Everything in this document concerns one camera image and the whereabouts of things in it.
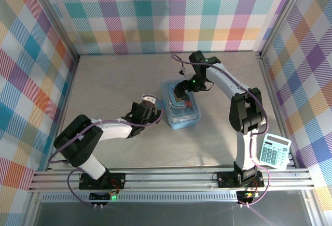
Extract blue toolbox with clear lid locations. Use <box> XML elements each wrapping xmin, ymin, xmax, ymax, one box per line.
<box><xmin>160</xmin><ymin>79</ymin><xmax>202</xmax><ymax>130</ymax></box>

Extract plaid backdrop panel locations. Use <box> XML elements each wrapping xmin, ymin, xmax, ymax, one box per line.
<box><xmin>261</xmin><ymin>0</ymin><xmax>332</xmax><ymax>226</ymax></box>
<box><xmin>0</xmin><ymin>0</ymin><xmax>77</xmax><ymax>226</ymax></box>
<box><xmin>41</xmin><ymin>0</ymin><xmax>299</xmax><ymax>55</ymax></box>

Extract controller board with LED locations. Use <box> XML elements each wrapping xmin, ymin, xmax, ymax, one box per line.
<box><xmin>237</xmin><ymin>189</ymin><xmax>260</xmax><ymax>201</ymax></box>
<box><xmin>89</xmin><ymin>189</ymin><xmax>120</xmax><ymax>202</ymax></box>

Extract light blue calculator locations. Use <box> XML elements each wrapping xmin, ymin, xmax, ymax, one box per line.
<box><xmin>259</xmin><ymin>133</ymin><xmax>293</xmax><ymax>171</ymax></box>

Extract aluminium mounting rail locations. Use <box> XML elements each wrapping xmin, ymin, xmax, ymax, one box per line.
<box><xmin>28</xmin><ymin>168</ymin><xmax>316</xmax><ymax>193</ymax></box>

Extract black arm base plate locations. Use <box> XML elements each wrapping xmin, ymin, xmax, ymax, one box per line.
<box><xmin>217</xmin><ymin>170</ymin><xmax>265</xmax><ymax>188</ymax></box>
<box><xmin>78</xmin><ymin>172</ymin><xmax>127</xmax><ymax>190</ymax></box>

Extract aluminium side rail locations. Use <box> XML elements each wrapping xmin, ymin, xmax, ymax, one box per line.
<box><xmin>258</xmin><ymin>54</ymin><xmax>296</xmax><ymax>170</ymax></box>
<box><xmin>46</xmin><ymin>56</ymin><xmax>80</xmax><ymax>172</ymax></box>

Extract slotted grey cable duct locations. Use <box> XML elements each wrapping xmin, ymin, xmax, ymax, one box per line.
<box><xmin>41</xmin><ymin>193</ymin><xmax>239</xmax><ymax>203</ymax></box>

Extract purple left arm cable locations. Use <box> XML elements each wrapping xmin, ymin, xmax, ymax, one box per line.
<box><xmin>48</xmin><ymin>98</ymin><xmax>164</xmax><ymax>208</ymax></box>

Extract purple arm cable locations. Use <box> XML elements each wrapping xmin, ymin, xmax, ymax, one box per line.
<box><xmin>48</xmin><ymin>98</ymin><xmax>164</xmax><ymax>208</ymax></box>
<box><xmin>171</xmin><ymin>53</ymin><xmax>272</xmax><ymax>208</ymax></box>

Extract aluminium frame post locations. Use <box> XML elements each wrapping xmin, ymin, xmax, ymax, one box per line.
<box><xmin>25</xmin><ymin>0</ymin><xmax>80</xmax><ymax>62</ymax></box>
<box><xmin>258</xmin><ymin>0</ymin><xmax>313</xmax><ymax>60</ymax></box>

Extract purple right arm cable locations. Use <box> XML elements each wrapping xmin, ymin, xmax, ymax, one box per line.
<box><xmin>171</xmin><ymin>53</ymin><xmax>272</xmax><ymax>208</ymax></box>

